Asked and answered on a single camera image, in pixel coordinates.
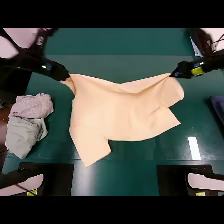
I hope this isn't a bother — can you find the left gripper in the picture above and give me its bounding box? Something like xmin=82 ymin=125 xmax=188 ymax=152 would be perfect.
xmin=46 ymin=62 xmax=71 ymax=82

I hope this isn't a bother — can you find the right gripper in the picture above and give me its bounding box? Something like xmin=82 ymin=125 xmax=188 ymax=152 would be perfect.
xmin=169 ymin=60 xmax=198 ymax=80

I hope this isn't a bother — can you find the cream T-shirt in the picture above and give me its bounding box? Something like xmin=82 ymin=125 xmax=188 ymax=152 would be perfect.
xmin=60 ymin=72 xmax=185 ymax=168

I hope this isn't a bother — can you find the pale pink garment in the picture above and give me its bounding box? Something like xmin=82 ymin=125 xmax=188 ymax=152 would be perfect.
xmin=9 ymin=92 xmax=55 ymax=120

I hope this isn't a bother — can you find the dark blue garment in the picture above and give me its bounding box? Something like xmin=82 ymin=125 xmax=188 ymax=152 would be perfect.
xmin=209 ymin=95 xmax=224 ymax=128

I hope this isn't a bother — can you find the grey-green garment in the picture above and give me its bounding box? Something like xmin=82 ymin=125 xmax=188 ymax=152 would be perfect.
xmin=5 ymin=115 xmax=49 ymax=160

